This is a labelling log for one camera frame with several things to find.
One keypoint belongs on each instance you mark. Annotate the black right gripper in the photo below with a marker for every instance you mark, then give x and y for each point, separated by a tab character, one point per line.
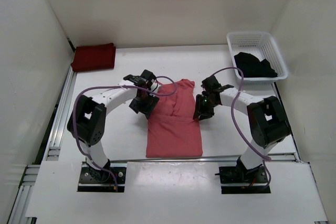
205	114

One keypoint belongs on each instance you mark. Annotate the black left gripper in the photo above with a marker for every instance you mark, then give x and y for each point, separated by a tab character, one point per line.
147	109

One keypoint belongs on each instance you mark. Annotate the pink t-shirt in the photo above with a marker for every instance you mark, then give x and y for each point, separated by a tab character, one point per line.
172	131

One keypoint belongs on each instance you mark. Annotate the dark red t-shirt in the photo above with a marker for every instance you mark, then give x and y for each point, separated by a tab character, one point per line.
92	58

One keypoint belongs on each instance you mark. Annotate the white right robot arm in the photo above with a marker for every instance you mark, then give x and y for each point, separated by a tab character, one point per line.
267	119

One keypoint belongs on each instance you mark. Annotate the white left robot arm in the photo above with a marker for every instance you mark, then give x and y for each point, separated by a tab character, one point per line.
88	119

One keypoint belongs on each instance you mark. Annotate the black t-shirt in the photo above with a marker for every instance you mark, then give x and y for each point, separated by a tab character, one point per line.
252	67

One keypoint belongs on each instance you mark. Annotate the white plastic basket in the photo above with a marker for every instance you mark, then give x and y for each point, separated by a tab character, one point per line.
263	47

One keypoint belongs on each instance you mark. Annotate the aluminium table edge rail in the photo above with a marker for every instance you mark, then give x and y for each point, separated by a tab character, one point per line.
276	154

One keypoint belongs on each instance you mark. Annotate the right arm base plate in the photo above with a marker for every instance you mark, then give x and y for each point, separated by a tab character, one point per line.
233	182

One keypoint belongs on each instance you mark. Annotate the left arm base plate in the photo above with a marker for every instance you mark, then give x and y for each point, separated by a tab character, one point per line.
102	182

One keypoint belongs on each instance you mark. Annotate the aluminium side frame rail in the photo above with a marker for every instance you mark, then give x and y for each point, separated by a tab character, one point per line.
54	134

